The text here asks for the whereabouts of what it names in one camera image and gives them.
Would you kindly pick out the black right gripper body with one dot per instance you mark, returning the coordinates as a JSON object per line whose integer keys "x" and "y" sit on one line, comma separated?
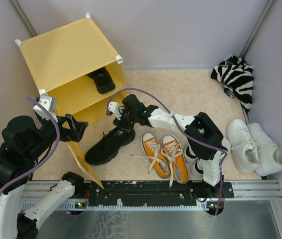
{"x": 127, "y": 120}

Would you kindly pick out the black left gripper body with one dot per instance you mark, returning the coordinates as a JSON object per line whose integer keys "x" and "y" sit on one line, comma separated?
{"x": 68, "y": 134}

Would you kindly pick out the yellow cabinet door panel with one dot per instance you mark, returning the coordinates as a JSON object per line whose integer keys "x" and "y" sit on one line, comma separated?
{"x": 82, "y": 164}

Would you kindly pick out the black shoe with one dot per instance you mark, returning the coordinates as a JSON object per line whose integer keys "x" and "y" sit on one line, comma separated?
{"x": 108, "y": 147}
{"x": 102, "y": 79}

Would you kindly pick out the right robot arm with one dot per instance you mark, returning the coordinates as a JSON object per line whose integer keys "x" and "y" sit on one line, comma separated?
{"x": 206, "y": 146}

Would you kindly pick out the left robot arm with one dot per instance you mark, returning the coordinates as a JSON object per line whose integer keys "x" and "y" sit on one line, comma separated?
{"x": 23, "y": 144}

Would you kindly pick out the yellow shoe cabinet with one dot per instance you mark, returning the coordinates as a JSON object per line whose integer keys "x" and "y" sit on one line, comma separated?
{"x": 60, "y": 61}

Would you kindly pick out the orange sneaker left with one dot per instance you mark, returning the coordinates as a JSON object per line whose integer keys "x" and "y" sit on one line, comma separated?
{"x": 151, "y": 149}

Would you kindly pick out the orange sneaker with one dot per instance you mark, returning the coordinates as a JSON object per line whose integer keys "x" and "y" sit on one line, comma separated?
{"x": 151, "y": 149}
{"x": 173, "y": 152}

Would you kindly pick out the orange sneaker right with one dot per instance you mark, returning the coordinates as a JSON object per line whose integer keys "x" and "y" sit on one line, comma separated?
{"x": 173, "y": 152}

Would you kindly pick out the black white sneaker left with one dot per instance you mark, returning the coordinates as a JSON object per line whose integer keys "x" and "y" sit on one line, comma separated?
{"x": 189, "y": 155}

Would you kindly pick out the black white sneaker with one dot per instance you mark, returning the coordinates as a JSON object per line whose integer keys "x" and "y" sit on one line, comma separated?
{"x": 197, "y": 169}
{"x": 189, "y": 155}

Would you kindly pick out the black white sneaker right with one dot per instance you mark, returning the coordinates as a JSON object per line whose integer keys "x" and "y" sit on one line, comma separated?
{"x": 197, "y": 169}

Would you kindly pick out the zebra striped cloth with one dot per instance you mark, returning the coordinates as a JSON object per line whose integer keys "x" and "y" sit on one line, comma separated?
{"x": 236, "y": 76}

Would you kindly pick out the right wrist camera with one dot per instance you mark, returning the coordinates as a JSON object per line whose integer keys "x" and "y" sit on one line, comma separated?
{"x": 113, "y": 108}

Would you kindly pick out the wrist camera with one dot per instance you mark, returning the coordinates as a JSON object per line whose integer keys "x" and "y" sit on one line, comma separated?
{"x": 113, "y": 108}
{"x": 49, "y": 103}

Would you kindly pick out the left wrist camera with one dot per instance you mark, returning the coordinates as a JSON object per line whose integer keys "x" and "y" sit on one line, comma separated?
{"x": 49, "y": 103}

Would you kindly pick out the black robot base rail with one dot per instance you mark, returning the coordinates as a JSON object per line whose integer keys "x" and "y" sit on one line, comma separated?
{"x": 149, "y": 195}

